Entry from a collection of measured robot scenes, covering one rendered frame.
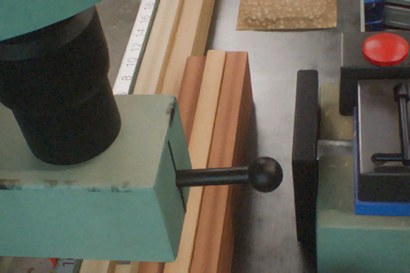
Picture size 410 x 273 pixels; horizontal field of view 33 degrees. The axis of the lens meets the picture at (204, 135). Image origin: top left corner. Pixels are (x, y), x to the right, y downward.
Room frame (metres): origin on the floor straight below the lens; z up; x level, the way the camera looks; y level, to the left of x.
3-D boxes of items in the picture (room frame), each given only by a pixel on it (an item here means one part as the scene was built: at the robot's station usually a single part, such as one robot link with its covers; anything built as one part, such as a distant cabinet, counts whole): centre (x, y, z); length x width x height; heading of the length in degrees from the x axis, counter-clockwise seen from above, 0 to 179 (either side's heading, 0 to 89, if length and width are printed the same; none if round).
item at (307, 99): (0.32, -0.10, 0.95); 0.09 x 0.07 x 0.09; 164
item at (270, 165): (0.25, -0.01, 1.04); 0.06 x 0.02 x 0.02; 74
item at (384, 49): (0.35, -0.13, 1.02); 0.03 x 0.03 x 0.01
